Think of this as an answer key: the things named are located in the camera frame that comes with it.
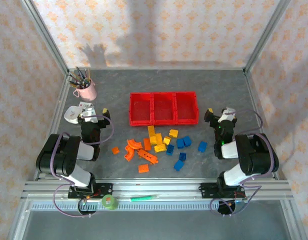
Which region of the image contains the aluminium frame post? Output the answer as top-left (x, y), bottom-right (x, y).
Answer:
top-left (242, 0), bottom-right (294, 76)
top-left (20, 0), bottom-right (71, 76)
top-left (278, 198), bottom-right (307, 240)
top-left (6, 198), bottom-right (32, 240)

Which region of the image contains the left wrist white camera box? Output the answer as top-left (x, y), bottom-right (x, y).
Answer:
top-left (80, 108), bottom-right (99, 123)

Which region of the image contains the orange long lego plate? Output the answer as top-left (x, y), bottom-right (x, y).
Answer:
top-left (137, 149), bottom-right (160, 165)

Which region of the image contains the small white card box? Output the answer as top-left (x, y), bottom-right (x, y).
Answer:
top-left (78, 101), bottom-right (95, 111)

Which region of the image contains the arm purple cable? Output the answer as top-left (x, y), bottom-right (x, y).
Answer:
top-left (50, 113), bottom-right (115, 218)
top-left (209, 109), bottom-right (277, 216)

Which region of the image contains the orange patterned backdrop cloth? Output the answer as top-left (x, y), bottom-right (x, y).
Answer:
top-left (248, 0), bottom-right (308, 240)
top-left (31, 0), bottom-right (287, 70)
top-left (0, 0), bottom-right (67, 240)

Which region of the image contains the pink handled cup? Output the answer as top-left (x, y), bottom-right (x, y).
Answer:
top-left (72, 79), bottom-right (98, 102)

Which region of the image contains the white round dish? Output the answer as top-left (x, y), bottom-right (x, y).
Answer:
top-left (63, 105), bottom-right (82, 125)

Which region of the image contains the green plastic pen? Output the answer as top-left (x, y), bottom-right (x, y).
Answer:
top-left (130, 194), bottom-right (160, 203)

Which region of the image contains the grey slotted cable duct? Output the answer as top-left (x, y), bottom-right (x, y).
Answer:
top-left (28, 201), bottom-right (285, 211)

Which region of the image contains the orange curved lego arch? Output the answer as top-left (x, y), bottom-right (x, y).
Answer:
top-left (123, 146), bottom-right (136, 163)
top-left (126, 138), bottom-right (144, 150)

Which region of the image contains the green tape roll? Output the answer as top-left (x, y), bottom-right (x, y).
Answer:
top-left (101, 194), bottom-right (119, 211)

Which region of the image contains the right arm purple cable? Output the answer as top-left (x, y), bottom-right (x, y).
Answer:
top-left (209, 109), bottom-right (277, 216)

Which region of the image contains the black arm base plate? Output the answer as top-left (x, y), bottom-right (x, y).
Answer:
top-left (200, 182), bottom-right (246, 200)
top-left (68, 183), bottom-right (114, 200)

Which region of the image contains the wide aluminium frame rail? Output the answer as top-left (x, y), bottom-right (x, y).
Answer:
top-left (22, 178), bottom-right (294, 201)

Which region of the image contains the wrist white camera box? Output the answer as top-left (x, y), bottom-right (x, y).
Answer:
top-left (80, 108), bottom-right (99, 123)
top-left (217, 106), bottom-right (237, 123)

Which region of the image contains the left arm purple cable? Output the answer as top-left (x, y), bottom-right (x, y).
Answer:
top-left (50, 113), bottom-right (115, 218)

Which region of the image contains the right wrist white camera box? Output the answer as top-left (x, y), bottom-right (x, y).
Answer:
top-left (217, 106), bottom-right (237, 123)

